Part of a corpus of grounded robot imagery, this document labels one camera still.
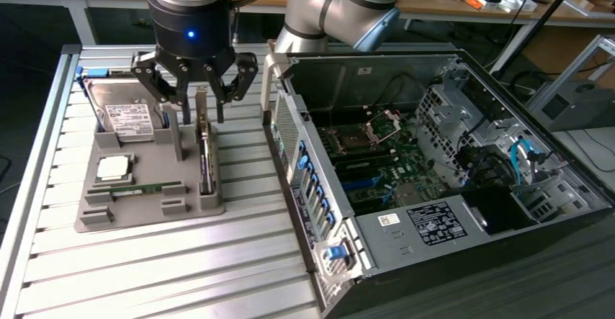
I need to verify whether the grey power supply unit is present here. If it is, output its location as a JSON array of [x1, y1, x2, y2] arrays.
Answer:
[[355, 194, 491, 271]]

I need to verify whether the silver CPU chip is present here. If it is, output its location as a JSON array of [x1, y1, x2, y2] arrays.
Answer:
[[95, 156, 134, 182]]

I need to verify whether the grey computer tower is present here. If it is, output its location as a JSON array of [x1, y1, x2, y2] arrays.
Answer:
[[526, 79, 615, 132]]

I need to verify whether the perforated metal disk bay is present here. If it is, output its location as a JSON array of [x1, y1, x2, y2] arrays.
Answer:
[[415, 81, 487, 176]]

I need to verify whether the hard disk in blue caddy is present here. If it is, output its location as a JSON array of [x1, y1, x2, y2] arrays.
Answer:
[[76, 66, 167, 143]]

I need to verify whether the open black PC case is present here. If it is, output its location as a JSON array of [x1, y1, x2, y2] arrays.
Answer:
[[262, 43, 615, 319]]

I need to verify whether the metal socket cover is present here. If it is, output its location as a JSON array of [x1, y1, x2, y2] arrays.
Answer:
[[363, 109, 404, 143]]

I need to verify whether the green motherboard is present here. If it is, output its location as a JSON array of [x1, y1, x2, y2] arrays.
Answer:
[[315, 112, 462, 207]]

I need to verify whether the black cooling fan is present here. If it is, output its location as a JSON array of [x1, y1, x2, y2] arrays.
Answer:
[[454, 145, 510, 187]]

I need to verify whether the looped black wire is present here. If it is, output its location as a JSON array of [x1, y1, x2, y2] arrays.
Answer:
[[382, 73, 431, 106]]

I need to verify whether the grey plastic parts rack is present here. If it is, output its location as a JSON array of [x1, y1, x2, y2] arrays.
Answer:
[[74, 91, 227, 233]]

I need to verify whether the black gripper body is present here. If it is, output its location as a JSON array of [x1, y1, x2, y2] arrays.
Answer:
[[146, 0, 236, 60]]

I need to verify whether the green RAM stick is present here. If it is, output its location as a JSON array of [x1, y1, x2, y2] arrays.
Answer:
[[98, 183, 167, 194]]

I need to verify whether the aluminium profile frame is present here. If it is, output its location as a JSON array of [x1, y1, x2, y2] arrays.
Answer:
[[551, 34, 615, 93]]

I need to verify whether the graphics card with metal bracket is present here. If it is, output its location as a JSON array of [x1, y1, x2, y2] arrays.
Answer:
[[195, 86, 218, 194]]

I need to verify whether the beige case handle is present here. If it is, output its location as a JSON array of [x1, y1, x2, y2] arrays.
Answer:
[[260, 53, 295, 112]]

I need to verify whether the hanging robot cable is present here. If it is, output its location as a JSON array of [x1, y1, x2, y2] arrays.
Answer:
[[228, 0, 286, 45]]

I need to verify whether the blue disk wire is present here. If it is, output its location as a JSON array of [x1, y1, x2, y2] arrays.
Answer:
[[508, 137, 542, 185]]

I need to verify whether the small white box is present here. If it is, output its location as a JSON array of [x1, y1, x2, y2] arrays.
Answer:
[[499, 0, 538, 13]]

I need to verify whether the grey metal disk bay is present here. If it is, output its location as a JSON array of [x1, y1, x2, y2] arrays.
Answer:
[[508, 169, 602, 225]]

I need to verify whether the blue expansion slot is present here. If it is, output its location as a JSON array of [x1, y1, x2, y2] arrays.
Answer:
[[343, 176, 383, 192]]

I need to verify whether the CPU socket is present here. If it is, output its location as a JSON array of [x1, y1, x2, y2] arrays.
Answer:
[[331, 124, 380, 154]]

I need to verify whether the black stand pole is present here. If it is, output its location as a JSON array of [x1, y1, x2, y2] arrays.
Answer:
[[488, 0, 591, 75]]

